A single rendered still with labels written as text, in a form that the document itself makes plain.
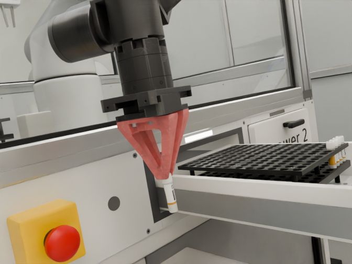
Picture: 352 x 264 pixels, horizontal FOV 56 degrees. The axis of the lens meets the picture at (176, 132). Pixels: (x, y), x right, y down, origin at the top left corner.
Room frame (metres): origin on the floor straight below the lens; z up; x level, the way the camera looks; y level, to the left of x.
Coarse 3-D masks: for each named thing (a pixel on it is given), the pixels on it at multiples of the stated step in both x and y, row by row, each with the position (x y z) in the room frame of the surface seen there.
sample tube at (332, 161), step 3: (327, 141) 0.51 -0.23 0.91; (330, 141) 0.51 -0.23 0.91; (333, 141) 0.50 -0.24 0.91; (327, 144) 0.50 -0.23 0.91; (330, 144) 0.50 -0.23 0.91; (333, 144) 0.50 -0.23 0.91; (327, 147) 0.51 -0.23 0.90; (330, 147) 0.50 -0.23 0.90; (333, 147) 0.50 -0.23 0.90; (333, 156) 0.50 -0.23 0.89; (330, 159) 0.50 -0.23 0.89; (333, 159) 0.50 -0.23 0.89; (330, 162) 0.51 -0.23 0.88; (333, 162) 0.50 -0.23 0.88; (330, 165) 0.51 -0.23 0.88; (333, 165) 0.50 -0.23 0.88; (336, 165) 0.50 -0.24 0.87; (333, 168) 0.50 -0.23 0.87
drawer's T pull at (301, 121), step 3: (297, 120) 0.83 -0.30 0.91; (300, 120) 0.84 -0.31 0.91; (303, 120) 0.85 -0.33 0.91; (285, 123) 0.84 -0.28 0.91; (288, 123) 0.83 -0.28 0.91; (291, 123) 0.81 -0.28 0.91; (294, 123) 0.81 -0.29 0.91; (297, 123) 0.82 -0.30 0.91; (300, 123) 0.83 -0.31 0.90; (303, 123) 0.85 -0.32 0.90; (285, 126) 0.84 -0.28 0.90; (288, 126) 0.81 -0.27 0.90; (291, 126) 0.80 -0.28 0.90; (294, 126) 0.81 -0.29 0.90; (297, 126) 0.82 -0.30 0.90
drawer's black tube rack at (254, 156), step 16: (272, 144) 0.63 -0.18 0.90; (288, 144) 0.61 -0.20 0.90; (304, 144) 0.58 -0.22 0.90; (320, 144) 0.57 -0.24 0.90; (208, 160) 0.58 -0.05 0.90; (224, 160) 0.57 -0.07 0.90; (240, 160) 0.54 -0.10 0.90; (256, 160) 0.52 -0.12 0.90; (272, 160) 0.50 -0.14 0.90; (288, 160) 0.48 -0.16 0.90; (304, 160) 0.46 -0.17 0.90; (208, 176) 0.59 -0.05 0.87; (224, 176) 0.57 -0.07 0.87; (240, 176) 0.55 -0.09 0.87; (256, 176) 0.53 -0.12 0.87; (272, 176) 0.52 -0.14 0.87; (288, 176) 0.50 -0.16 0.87; (304, 176) 0.49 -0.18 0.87; (320, 176) 0.48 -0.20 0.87; (336, 176) 0.49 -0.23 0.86
